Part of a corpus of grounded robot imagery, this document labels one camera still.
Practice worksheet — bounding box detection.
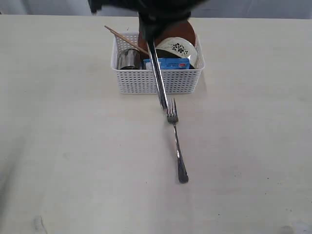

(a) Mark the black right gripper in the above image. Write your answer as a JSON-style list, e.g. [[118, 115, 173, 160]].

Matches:
[[88, 0, 205, 40]]

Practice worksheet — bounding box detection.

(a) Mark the brown round plate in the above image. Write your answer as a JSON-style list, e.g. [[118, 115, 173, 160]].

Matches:
[[137, 20, 197, 53]]

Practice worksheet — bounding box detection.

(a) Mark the cream floral ceramic bowl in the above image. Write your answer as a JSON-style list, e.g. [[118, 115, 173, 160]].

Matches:
[[156, 37, 198, 68]]

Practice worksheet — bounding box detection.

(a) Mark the silver metal table knife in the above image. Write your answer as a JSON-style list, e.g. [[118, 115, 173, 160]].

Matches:
[[147, 39, 168, 111]]

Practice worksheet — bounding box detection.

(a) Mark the blue snack bag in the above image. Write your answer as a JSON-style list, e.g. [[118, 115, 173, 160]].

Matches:
[[142, 58, 191, 70]]

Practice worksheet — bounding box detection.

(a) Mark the silver metal fork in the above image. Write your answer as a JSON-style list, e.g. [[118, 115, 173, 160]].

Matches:
[[167, 98, 189, 184]]

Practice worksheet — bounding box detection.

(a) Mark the upper wooden chopstick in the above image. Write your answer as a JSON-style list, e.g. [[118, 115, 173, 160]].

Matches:
[[104, 25, 149, 55]]

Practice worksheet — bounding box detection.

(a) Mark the clear glass cup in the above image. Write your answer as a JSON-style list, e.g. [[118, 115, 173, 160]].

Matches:
[[117, 48, 142, 70]]

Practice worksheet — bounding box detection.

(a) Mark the white perforated plastic basket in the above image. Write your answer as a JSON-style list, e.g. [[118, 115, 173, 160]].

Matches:
[[111, 36, 205, 94]]

